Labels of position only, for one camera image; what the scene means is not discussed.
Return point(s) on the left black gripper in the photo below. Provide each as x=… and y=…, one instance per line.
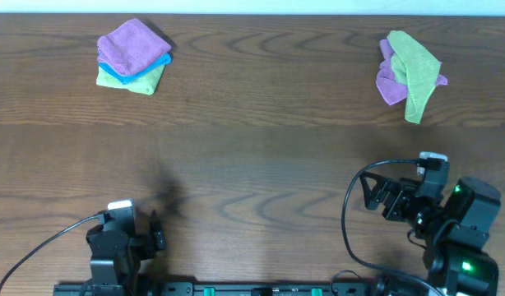
x=148, y=242

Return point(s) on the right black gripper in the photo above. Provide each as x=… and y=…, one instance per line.
x=404, y=189

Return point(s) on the purple microfibre cloth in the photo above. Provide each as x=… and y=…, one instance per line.
x=131, y=48

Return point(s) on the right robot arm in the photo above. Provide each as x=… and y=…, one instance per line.
x=454, y=230

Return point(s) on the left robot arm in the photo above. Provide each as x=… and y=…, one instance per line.
x=118, y=250

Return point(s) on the green crumpled cloth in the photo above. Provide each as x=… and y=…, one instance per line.
x=416, y=68

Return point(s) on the green folded cloth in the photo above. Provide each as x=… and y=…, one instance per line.
x=145, y=84

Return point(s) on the blue folded cloth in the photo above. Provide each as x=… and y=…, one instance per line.
x=163, y=60

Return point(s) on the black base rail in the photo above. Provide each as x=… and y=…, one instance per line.
x=190, y=289

